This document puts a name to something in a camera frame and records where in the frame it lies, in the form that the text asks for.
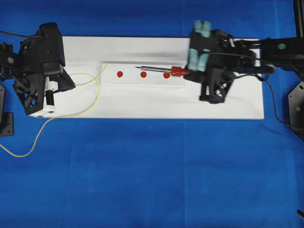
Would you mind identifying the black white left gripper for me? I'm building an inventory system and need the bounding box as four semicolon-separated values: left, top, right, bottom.
12;40;76;115

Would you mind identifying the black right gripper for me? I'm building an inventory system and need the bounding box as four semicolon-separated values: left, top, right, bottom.
199;68;236;104

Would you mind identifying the white work board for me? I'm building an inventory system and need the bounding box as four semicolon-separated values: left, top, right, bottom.
54;36;264;120

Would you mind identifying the yellow solder wire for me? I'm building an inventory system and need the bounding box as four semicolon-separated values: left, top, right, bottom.
0;62;110;158

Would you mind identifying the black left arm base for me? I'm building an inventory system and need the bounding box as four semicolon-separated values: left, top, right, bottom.
0;82;14;136

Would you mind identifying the red dot mark middle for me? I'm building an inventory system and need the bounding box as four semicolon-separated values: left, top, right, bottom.
140;71;147;78

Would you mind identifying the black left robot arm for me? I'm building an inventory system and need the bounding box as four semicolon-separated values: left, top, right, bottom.
0;39;75;115

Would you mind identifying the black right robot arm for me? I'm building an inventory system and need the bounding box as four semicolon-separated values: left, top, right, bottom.
199;29;304;104

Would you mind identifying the red dot mark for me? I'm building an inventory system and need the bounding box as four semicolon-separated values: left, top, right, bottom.
140;71;147;78
163;73;171;79
117;71;124;77

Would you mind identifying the red dot mark right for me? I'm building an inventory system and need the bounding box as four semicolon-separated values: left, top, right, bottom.
163;73;171;79

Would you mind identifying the blue table cloth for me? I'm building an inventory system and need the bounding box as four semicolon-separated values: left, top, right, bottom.
0;0;304;228

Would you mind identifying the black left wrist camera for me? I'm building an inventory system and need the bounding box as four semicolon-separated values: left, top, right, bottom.
38;23;66;76

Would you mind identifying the black left camera cable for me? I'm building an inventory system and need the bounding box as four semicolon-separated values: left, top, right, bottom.
0;30;45;38

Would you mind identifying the red dot mark left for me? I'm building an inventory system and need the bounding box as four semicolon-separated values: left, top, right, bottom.
117;71;124;77

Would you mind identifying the black aluminium frame post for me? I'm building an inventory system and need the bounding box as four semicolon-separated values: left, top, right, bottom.
293;0;304;38

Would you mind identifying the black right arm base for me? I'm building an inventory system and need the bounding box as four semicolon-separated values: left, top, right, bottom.
288;81;304;140

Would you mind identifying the red soldering iron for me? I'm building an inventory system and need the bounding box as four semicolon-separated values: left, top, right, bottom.
135;66;190;77

